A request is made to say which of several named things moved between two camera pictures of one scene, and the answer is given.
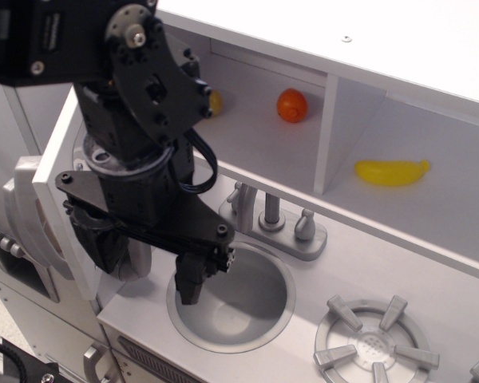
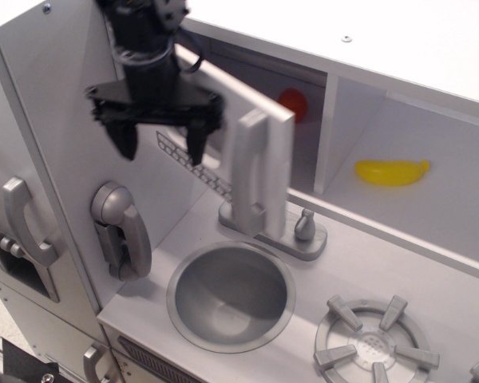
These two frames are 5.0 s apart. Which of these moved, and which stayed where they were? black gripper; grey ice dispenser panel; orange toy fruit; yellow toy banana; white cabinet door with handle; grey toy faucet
Moved: white cabinet door with handle; black gripper
Stayed: yellow toy banana; grey toy faucet; orange toy fruit; grey ice dispenser panel
